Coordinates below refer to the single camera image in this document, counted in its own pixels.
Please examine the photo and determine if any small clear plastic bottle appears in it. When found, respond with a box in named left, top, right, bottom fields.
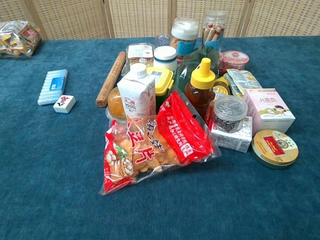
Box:
left=154, top=32, right=172, bottom=49

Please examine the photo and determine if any clear jar white lid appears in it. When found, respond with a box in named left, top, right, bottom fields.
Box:
left=170, top=17, right=200, bottom=66

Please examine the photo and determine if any orange jelly cup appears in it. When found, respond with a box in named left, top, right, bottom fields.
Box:
left=105, top=86, right=127, bottom=123

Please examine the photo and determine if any green transparent plastic bag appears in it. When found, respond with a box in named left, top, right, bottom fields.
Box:
left=174, top=45, right=221, bottom=89

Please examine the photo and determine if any yellow lidded container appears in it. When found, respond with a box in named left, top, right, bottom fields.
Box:
left=146, top=66, right=175, bottom=114

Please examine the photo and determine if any clear bag of snacks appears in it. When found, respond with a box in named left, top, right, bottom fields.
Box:
left=0, top=19, right=43, bottom=59

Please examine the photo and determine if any clear jar of stick biscuits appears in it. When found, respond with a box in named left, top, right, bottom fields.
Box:
left=201, top=10, right=228, bottom=54

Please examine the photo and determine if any white printed carton box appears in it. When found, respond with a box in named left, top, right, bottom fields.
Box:
left=208, top=115, right=254, bottom=154

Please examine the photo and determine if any pink and white carton box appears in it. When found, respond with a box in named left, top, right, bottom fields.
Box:
left=242, top=88, right=296, bottom=137

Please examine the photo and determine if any woven folding screen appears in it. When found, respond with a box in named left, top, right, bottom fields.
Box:
left=0, top=0, right=320, bottom=41

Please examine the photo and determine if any clear tub of dark beads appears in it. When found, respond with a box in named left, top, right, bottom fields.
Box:
left=211, top=94, right=249, bottom=134

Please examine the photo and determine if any white jar blue band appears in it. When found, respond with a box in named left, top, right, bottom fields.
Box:
left=153, top=45, right=178, bottom=73

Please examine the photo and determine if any green white sachet pack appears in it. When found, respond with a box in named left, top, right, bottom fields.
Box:
left=223, top=68, right=263, bottom=99

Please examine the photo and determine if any small honey jar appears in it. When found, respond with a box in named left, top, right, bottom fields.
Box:
left=212, top=76, right=231, bottom=96

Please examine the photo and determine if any round gold tin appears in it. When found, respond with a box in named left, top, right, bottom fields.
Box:
left=251, top=129, right=300, bottom=170

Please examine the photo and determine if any honey bottle yellow cap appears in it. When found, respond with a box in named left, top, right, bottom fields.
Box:
left=184, top=57, right=216, bottom=120

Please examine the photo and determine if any white juice carton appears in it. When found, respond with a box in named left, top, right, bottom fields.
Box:
left=116, top=62, right=157, bottom=121

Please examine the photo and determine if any blue velvet tablecloth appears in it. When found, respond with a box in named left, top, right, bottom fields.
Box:
left=0, top=36, right=320, bottom=240

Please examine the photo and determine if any white mahjong tile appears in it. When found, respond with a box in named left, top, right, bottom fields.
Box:
left=52, top=94, right=77, bottom=115

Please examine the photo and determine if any wooden rolling pin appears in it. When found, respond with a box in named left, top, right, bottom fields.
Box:
left=95, top=51, right=127, bottom=109

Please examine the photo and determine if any red chip snack bag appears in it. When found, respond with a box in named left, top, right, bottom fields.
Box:
left=98, top=115, right=186, bottom=196

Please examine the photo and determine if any clear packaged bread tray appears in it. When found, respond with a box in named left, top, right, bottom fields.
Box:
left=121, top=42, right=155, bottom=77

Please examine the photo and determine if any light blue ribbed box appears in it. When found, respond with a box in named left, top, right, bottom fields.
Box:
left=37, top=69, right=69, bottom=107

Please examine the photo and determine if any red sealed snack pouch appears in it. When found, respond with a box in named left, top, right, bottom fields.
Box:
left=155, top=87, right=222, bottom=166

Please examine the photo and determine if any pink yogurt cup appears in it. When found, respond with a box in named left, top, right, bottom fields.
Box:
left=219, top=50, right=250, bottom=76

